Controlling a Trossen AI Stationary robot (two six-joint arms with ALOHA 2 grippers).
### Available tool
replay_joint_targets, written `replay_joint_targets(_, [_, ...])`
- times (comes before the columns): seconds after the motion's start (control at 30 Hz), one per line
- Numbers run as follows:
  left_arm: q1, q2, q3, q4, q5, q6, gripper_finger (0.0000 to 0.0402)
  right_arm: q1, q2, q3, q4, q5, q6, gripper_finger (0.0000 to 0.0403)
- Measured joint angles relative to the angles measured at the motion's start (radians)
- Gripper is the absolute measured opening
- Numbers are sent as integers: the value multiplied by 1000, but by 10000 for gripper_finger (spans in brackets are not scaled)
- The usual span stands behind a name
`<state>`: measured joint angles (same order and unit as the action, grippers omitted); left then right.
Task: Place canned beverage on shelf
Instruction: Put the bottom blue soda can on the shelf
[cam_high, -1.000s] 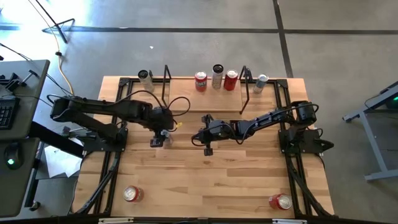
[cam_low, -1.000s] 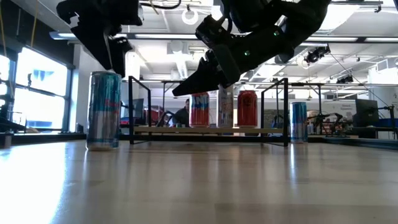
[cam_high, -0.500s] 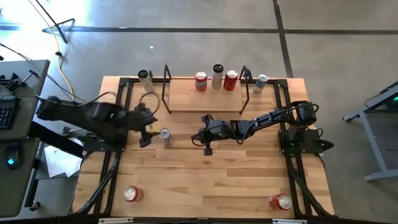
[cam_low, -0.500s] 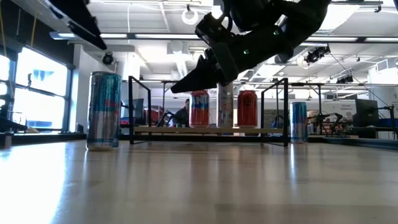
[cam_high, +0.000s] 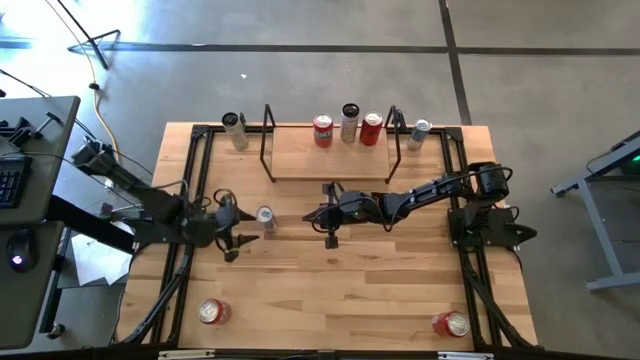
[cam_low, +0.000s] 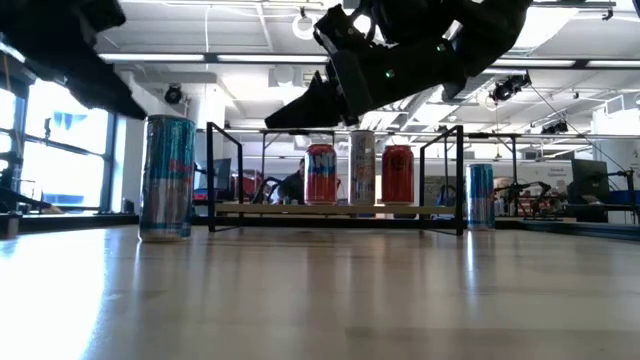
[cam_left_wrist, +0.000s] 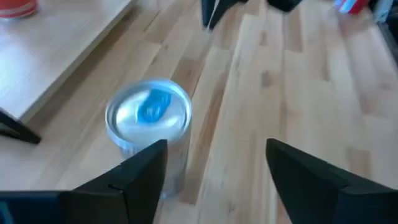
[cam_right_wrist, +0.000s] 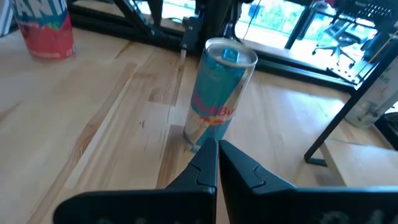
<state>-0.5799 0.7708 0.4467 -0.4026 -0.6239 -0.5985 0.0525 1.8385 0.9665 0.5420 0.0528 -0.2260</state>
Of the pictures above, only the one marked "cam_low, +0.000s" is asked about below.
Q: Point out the black computer monitor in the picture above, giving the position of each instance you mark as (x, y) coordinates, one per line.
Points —
(590, 177)

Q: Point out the round black ceiling device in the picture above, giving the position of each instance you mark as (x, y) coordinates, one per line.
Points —
(173, 94)

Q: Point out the black aluminium table frame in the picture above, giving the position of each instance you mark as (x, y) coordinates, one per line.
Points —
(60, 222)

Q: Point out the orange Fanta soda can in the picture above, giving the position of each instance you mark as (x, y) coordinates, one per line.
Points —
(320, 180)

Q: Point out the small black background robot arm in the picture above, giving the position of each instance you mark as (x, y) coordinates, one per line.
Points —
(530, 189)

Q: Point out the blue storage bin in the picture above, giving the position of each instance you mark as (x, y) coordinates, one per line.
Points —
(607, 198)

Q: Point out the person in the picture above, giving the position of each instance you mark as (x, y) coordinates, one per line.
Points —
(292, 190)

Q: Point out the white slim beverage can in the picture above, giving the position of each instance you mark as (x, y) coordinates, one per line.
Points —
(362, 170)

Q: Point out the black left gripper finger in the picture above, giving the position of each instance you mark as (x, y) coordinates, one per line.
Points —
(112, 106)
(122, 95)

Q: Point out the red soda can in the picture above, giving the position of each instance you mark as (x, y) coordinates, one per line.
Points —
(398, 175)

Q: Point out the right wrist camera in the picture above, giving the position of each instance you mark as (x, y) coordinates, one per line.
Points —
(335, 27)

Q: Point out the blue silver energy drink can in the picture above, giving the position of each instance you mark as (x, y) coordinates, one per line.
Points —
(480, 200)
(167, 190)

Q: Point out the overhead rail with light strips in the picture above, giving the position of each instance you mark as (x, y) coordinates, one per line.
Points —
(150, 57)

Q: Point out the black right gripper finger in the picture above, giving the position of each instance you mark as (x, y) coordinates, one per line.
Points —
(317, 95)
(315, 117)

